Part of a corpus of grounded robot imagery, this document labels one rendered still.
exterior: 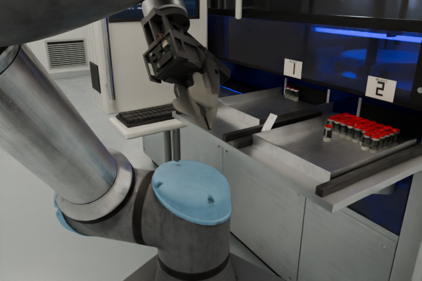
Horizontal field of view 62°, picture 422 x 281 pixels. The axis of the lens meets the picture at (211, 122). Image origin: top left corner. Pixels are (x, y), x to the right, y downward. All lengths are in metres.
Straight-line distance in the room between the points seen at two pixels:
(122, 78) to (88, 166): 1.04
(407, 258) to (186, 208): 0.86
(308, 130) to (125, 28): 0.80
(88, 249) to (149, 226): 1.56
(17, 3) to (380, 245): 1.19
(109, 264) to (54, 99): 1.62
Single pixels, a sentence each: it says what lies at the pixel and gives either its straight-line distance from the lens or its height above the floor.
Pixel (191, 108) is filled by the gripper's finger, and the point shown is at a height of 1.10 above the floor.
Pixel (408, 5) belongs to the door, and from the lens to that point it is 1.07.
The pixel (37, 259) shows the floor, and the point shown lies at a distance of 2.11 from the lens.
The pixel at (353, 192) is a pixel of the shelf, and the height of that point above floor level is 0.88.
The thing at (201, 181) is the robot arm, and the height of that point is 1.02.
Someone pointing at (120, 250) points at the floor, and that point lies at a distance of 2.02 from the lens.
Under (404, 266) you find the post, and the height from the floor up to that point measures 0.52.
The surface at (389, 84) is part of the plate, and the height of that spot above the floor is 1.04.
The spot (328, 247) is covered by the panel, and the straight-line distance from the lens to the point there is 1.42.
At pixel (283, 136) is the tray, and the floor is 0.88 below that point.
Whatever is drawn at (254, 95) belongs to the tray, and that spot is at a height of 0.90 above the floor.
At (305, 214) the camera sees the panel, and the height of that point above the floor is 0.47.
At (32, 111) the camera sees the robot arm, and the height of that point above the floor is 1.17.
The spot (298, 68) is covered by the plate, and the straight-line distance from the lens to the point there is 1.28.
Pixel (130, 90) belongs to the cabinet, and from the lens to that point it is 1.50.
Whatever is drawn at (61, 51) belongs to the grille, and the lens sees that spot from 6.06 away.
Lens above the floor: 1.27
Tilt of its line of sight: 20 degrees down
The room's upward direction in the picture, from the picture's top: straight up
